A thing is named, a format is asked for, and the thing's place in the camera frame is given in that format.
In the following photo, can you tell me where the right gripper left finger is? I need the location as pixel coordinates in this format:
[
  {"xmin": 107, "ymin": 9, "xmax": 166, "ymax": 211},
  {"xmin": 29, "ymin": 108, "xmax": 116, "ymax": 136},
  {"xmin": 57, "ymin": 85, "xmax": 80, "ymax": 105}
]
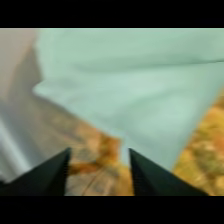
[{"xmin": 0, "ymin": 147, "xmax": 72, "ymax": 197}]

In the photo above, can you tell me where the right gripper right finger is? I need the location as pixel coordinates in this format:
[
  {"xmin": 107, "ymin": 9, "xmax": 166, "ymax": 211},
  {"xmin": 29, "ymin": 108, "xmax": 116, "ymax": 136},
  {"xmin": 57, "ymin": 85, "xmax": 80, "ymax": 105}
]
[{"xmin": 128, "ymin": 147, "xmax": 210, "ymax": 197}]

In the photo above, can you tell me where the green shirt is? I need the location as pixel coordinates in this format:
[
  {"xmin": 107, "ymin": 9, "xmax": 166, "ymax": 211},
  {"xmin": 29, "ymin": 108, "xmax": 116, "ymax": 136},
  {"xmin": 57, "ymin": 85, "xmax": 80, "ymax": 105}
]
[{"xmin": 32, "ymin": 27, "xmax": 224, "ymax": 173}]

